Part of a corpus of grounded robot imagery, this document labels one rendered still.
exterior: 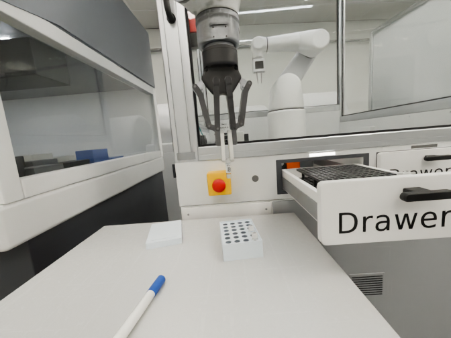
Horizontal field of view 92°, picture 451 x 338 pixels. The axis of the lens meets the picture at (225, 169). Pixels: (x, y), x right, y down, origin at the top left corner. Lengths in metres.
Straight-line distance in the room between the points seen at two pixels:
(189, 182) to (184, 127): 0.18
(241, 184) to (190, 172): 0.17
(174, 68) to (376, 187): 0.60
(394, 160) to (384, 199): 0.41
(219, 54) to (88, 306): 0.50
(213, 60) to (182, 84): 0.26
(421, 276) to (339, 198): 0.69
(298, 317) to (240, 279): 0.12
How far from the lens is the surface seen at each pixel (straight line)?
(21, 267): 0.81
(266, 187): 0.72
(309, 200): 0.50
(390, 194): 0.45
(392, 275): 1.01
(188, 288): 0.44
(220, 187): 0.63
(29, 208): 0.74
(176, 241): 0.58
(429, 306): 1.15
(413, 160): 0.88
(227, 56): 0.48
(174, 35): 0.76
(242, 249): 0.48
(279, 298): 0.40
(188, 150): 0.70
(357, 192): 0.42
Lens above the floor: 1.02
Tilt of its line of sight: 9 degrees down
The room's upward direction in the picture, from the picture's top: 5 degrees counter-clockwise
